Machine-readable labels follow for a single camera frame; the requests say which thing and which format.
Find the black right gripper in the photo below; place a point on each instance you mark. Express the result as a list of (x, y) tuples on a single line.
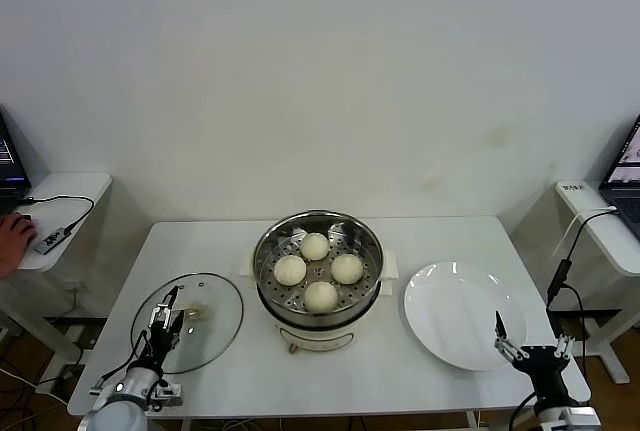
[(542, 363)]

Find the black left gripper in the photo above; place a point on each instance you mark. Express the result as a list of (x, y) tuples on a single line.
[(162, 341)]

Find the white steamed baozi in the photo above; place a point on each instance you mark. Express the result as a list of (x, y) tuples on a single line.
[(347, 269), (290, 271), (315, 246), (320, 297)]

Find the stainless steel steamer basket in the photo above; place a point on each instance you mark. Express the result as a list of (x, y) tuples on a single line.
[(280, 296)]

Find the person's hand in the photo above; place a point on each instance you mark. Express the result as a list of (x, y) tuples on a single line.
[(12, 246)]

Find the white round plate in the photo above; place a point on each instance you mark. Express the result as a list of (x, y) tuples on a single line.
[(450, 311)]

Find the grey USB hub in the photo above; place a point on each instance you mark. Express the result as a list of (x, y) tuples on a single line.
[(50, 240)]

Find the white side table with mouse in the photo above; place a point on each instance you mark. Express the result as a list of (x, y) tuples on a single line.
[(75, 191)]

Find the cream electric cooker base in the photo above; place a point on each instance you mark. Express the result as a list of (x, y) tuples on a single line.
[(320, 336)]

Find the white label with black text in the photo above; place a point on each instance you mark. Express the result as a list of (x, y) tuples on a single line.
[(573, 188)]

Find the grey laptop with light screen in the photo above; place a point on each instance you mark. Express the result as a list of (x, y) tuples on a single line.
[(625, 191)]

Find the black laptop with dark screen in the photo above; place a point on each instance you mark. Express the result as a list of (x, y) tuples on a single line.
[(10, 161)]

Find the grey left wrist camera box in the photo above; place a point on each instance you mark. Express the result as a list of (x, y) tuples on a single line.
[(167, 393)]

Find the white wall socket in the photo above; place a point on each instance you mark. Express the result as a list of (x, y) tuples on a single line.
[(75, 287)]

